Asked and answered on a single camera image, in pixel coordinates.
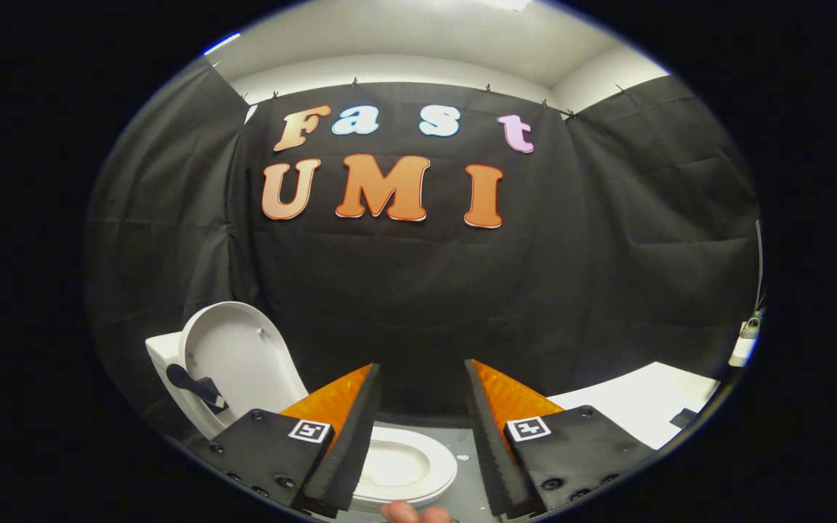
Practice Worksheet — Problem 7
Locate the white toilet with tank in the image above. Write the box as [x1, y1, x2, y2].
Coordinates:
[145, 331, 459, 514]

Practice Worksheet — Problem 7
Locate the white wall shelf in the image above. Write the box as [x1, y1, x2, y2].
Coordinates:
[728, 335, 760, 369]

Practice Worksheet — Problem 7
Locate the black backdrop cloth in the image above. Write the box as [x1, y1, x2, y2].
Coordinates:
[84, 57, 760, 438]

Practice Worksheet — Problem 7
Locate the white drawer cabinet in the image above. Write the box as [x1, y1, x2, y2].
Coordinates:
[548, 361, 721, 452]

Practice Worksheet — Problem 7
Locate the ceiling light panel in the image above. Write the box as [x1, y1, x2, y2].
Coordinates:
[203, 32, 242, 57]

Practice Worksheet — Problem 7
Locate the black lid lifter handle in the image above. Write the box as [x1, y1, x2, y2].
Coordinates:
[166, 362, 230, 415]

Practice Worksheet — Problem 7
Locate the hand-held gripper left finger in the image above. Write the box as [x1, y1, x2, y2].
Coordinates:
[204, 363, 383, 519]

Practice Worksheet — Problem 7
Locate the white toilet lid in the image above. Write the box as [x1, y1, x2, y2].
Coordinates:
[177, 301, 310, 437]

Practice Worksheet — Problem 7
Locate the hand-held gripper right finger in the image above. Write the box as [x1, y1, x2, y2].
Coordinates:
[464, 358, 656, 519]

